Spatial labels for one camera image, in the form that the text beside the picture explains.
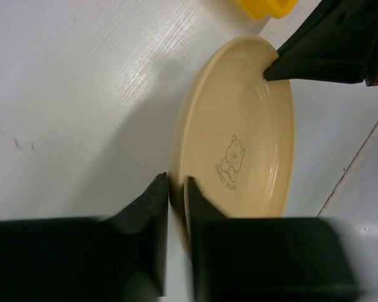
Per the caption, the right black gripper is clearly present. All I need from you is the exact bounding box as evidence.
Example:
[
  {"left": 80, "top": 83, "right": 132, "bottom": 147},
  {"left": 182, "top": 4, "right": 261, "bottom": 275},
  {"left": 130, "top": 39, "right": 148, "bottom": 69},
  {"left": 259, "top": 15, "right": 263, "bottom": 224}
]
[{"left": 263, "top": 1, "right": 378, "bottom": 86}]

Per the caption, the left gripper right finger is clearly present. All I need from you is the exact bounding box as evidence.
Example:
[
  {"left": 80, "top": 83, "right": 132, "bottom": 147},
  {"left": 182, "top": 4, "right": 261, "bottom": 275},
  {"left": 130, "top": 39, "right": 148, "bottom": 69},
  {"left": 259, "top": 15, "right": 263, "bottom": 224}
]
[{"left": 184, "top": 177, "right": 364, "bottom": 301}]

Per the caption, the yellow plastic bin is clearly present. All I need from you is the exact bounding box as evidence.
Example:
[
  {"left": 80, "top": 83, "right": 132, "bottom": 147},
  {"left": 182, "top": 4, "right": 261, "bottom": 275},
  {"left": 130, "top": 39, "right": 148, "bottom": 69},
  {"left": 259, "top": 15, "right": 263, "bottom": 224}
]
[{"left": 236, "top": 0, "right": 298, "bottom": 20}]

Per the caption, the orange plate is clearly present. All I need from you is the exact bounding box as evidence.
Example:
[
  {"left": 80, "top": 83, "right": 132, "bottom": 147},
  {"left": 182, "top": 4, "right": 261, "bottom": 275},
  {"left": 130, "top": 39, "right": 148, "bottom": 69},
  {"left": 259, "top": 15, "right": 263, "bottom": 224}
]
[{"left": 168, "top": 36, "right": 295, "bottom": 252}]

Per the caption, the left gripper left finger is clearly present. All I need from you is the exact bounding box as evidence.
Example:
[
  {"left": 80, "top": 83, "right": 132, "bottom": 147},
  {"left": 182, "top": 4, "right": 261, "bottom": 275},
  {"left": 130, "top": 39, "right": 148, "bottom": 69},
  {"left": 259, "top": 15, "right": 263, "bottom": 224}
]
[{"left": 0, "top": 173, "right": 168, "bottom": 301}]

